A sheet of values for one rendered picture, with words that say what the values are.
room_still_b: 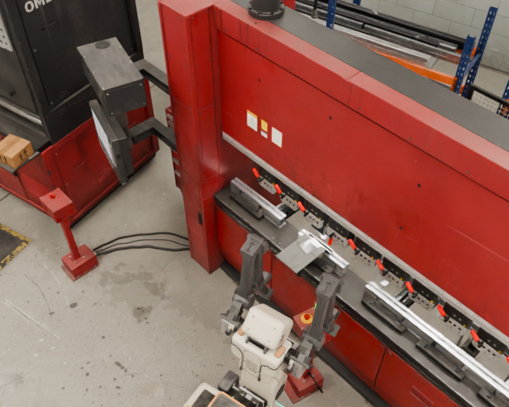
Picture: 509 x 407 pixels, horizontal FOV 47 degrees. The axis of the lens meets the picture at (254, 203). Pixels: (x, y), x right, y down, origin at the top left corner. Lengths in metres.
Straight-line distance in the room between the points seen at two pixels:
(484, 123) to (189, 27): 1.60
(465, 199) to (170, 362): 2.55
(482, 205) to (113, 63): 2.17
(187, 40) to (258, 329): 1.59
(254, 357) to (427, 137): 1.36
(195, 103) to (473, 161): 1.72
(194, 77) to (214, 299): 1.92
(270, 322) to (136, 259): 2.26
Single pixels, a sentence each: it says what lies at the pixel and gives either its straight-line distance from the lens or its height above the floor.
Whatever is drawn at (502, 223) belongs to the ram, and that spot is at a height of 2.02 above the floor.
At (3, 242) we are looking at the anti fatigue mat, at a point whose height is 0.01.
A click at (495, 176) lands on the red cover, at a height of 2.24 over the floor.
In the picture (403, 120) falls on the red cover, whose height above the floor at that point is 2.25.
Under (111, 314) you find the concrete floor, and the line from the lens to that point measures 4.69.
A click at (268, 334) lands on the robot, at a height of 1.34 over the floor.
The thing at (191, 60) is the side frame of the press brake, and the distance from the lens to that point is 3.37.
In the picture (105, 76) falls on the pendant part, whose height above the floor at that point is 1.95.
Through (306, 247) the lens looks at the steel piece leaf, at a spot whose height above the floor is 1.00.
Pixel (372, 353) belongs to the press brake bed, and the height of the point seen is 0.60.
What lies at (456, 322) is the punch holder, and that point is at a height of 1.25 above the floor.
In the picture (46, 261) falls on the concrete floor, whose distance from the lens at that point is 5.15.
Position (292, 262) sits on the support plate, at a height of 1.00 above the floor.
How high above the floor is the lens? 3.86
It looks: 47 degrees down
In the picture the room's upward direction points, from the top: straight up
